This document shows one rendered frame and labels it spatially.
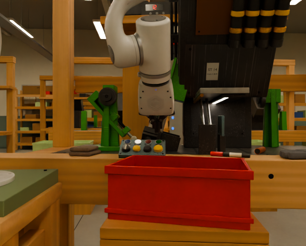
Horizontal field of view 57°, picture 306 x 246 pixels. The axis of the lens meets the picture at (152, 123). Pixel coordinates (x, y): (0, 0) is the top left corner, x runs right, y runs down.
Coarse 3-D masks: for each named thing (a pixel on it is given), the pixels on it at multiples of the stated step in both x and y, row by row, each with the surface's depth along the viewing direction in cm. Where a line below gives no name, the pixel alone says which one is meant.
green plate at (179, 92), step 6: (174, 60) 112; (174, 66) 112; (174, 72) 113; (174, 78) 113; (174, 84) 113; (174, 90) 113; (180, 90) 113; (186, 90) 113; (174, 96) 113; (180, 96) 113
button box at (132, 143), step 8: (128, 144) 95; (136, 144) 95; (144, 144) 94; (152, 144) 94; (160, 144) 94; (120, 152) 92; (128, 152) 92; (136, 152) 91; (144, 152) 91; (152, 152) 91; (160, 152) 91
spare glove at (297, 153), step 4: (280, 152) 93; (284, 152) 90; (288, 152) 90; (292, 152) 88; (296, 152) 88; (300, 152) 88; (304, 152) 88; (280, 156) 93; (284, 156) 90; (288, 156) 88; (292, 156) 87; (296, 156) 87; (300, 156) 88; (304, 156) 88
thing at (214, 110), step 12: (192, 108) 128; (204, 108) 128; (216, 108) 127; (228, 108) 127; (240, 108) 127; (192, 120) 128; (204, 120) 128; (216, 120) 127; (228, 120) 127; (240, 120) 127; (192, 132) 128; (216, 132) 128; (228, 132) 127; (240, 132) 127; (192, 144) 129; (216, 144) 128; (228, 144) 127; (240, 144) 127
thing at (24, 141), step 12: (24, 96) 1019; (36, 96) 1021; (48, 96) 1023; (24, 108) 1019; (36, 108) 1021; (48, 108) 1023; (84, 108) 1030; (24, 120) 1019; (36, 120) 1021; (48, 120) 1023; (24, 132) 1019; (36, 132) 1021; (24, 144) 1019
